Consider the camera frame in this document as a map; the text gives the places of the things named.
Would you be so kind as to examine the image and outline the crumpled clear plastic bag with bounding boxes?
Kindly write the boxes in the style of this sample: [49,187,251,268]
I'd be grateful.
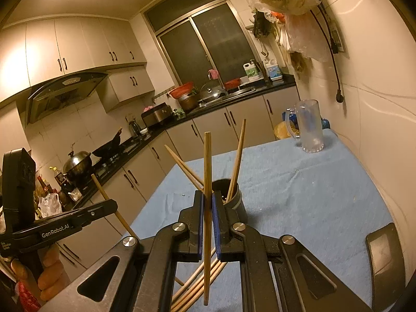
[38,192,62,217]

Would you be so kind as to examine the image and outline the black power cable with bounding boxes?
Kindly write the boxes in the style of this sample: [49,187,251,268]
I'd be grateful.
[310,5,345,103]

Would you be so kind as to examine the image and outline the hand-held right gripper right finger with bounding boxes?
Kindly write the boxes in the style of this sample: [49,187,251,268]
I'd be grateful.
[211,190,374,312]

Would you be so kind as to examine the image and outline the silver countertop appliance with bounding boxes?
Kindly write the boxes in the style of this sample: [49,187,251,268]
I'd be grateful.
[141,103,173,127]

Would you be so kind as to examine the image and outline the yellow snack bag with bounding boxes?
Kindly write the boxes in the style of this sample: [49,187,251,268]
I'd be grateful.
[274,121,298,140]

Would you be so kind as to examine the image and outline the small beige wall cabinet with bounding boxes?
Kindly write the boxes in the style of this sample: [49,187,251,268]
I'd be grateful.
[107,66,155,103]

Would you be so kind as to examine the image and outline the blue tablecloth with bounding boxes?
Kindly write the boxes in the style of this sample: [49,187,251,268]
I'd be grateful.
[122,128,395,312]

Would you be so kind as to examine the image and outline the wooden chopsticks bundle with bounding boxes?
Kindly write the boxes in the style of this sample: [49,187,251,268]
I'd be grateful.
[55,86,301,283]

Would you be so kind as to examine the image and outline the white jug green label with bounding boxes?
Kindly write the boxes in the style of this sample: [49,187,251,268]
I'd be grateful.
[243,59,259,82]

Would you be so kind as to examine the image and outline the black kitchen countertop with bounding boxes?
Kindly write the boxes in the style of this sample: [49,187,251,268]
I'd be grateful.
[32,75,296,202]

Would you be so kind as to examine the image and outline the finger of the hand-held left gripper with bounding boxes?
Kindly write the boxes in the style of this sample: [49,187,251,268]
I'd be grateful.
[81,199,118,227]

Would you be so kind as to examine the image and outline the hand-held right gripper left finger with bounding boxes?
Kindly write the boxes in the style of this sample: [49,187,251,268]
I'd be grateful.
[39,190,205,312]

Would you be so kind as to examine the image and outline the steel sink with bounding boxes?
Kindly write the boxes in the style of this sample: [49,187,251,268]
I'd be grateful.
[227,85,257,95]

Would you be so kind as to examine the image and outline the black wok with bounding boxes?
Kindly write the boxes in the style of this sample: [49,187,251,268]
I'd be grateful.
[92,127,124,158]

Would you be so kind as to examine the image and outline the dark wall rack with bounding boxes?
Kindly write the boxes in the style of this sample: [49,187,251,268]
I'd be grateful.
[246,10,270,38]

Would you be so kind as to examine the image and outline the clear glass mug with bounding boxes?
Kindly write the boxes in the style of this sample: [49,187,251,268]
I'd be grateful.
[284,100,325,153]

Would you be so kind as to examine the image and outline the dark chair back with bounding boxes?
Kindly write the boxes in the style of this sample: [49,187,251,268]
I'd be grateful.
[366,223,407,311]

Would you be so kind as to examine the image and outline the dark grey utensil cup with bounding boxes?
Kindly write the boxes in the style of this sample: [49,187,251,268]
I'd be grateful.
[211,179,248,225]

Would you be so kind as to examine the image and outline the wall socket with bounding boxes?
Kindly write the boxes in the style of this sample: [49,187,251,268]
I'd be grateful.
[330,29,345,53]

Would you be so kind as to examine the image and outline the blue snack bag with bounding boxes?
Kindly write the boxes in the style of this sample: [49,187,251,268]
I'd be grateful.
[282,107,330,131]

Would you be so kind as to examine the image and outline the wooden chopstick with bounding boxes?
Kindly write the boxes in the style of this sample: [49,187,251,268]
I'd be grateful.
[227,119,244,202]
[91,174,135,238]
[229,119,248,204]
[203,132,212,306]
[169,151,209,193]
[164,145,204,189]

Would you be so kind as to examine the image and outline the kitchen window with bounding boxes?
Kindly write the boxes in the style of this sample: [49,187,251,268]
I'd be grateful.
[143,0,261,87]

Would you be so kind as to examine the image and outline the white plastic bags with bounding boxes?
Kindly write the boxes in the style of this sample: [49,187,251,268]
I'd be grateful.
[276,11,332,63]

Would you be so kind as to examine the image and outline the steel wok with lid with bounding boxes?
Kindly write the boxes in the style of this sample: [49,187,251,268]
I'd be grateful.
[62,143,93,183]

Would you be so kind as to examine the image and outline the row of beige wall cabinets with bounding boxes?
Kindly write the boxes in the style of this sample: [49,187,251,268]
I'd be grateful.
[0,16,147,95]

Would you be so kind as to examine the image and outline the red plastic basin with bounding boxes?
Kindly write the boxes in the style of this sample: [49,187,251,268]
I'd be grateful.
[169,83,194,100]

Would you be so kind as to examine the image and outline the holder with dark chopsticks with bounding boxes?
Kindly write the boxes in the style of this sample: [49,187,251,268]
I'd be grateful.
[257,61,269,83]

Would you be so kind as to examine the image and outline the person's left hand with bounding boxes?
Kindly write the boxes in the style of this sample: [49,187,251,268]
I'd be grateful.
[11,244,70,301]

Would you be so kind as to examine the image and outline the dark range hood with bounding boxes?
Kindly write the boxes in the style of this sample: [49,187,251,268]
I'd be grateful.
[25,71,109,125]

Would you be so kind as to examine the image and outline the black gas stove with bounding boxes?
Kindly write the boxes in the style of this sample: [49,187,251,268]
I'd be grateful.
[93,136,153,170]

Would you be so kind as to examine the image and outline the glass pot lid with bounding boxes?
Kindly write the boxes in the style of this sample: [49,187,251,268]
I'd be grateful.
[199,83,225,103]

